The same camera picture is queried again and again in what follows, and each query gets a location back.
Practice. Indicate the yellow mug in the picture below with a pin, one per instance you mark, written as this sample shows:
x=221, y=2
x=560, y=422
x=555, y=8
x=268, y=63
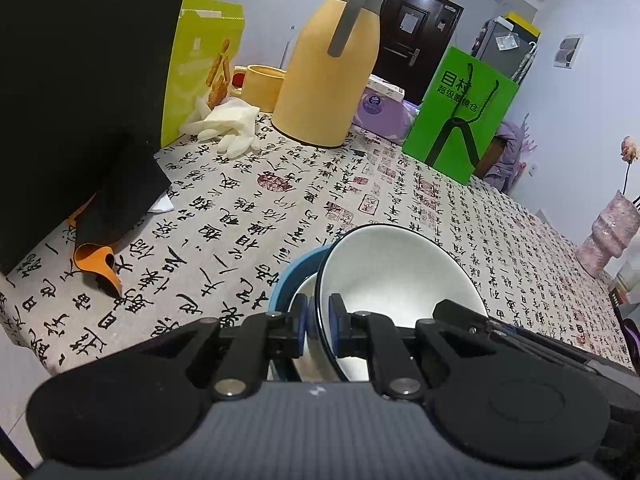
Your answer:
x=260, y=87

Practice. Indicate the wall picture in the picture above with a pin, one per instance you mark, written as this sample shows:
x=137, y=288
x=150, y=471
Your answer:
x=569, y=51

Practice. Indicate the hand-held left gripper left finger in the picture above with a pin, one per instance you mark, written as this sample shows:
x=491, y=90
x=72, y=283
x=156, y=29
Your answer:
x=301, y=322

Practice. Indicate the white bowl with black rim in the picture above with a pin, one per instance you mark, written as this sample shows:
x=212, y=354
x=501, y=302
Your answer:
x=390, y=270
x=307, y=285

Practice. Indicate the folded hanging umbrella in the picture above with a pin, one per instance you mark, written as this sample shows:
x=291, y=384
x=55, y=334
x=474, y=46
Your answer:
x=525, y=62

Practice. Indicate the white paper scrap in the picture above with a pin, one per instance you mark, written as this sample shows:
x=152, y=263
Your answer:
x=162, y=202

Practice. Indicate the grey and purple cloth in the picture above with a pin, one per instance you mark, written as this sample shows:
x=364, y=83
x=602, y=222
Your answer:
x=631, y=330

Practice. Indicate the grey refrigerator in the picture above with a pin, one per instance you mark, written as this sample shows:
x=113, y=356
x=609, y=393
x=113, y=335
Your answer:
x=500, y=60

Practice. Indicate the lime green snack bag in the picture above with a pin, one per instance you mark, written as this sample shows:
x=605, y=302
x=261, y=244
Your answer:
x=190, y=60

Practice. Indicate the pink ceramic vase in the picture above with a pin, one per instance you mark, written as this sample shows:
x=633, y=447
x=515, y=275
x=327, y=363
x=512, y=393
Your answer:
x=607, y=230

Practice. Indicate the wooden chair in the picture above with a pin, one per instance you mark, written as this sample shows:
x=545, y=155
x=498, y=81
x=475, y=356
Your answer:
x=492, y=155

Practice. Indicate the yellow thermos jug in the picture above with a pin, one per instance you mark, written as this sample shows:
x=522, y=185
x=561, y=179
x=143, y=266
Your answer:
x=320, y=75

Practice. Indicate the yellow and black box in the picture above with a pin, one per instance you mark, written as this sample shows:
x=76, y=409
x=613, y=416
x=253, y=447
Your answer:
x=522, y=22

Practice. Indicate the printed tablecloth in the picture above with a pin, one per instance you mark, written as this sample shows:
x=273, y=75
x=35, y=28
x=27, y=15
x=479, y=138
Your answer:
x=225, y=210

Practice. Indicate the purple jacket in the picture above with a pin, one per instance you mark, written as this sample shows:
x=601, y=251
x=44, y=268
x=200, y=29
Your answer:
x=507, y=160

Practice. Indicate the dark entrance door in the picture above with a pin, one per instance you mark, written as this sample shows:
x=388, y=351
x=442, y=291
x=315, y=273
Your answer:
x=400, y=45

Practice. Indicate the purple tissue pack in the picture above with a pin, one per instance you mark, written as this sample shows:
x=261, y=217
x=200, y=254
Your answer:
x=380, y=115

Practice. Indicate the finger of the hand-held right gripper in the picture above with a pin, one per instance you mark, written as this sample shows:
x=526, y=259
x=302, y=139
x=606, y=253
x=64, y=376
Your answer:
x=457, y=314

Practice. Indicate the dried pink roses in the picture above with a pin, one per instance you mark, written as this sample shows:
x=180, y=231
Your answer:
x=629, y=147

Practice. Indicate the green paper bag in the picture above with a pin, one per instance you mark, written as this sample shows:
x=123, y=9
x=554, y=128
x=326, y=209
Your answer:
x=425, y=125

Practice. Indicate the white flat box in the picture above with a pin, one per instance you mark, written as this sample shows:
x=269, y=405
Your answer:
x=387, y=87

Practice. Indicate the black paper bag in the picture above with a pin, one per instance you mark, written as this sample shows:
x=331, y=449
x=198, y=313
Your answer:
x=75, y=85

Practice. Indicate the clear document pouch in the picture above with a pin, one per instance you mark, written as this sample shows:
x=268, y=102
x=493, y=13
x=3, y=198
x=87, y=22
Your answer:
x=506, y=41

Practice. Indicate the white rubber glove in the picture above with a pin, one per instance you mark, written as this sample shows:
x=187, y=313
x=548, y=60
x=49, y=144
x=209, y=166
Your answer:
x=235, y=125

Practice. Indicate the blue bowl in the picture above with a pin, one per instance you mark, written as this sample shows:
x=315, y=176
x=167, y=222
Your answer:
x=285, y=280

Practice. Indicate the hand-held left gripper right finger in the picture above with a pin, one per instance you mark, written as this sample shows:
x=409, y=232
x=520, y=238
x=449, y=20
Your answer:
x=335, y=327

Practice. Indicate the orange silicone piece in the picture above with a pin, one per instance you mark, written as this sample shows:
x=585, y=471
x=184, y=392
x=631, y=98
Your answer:
x=92, y=255

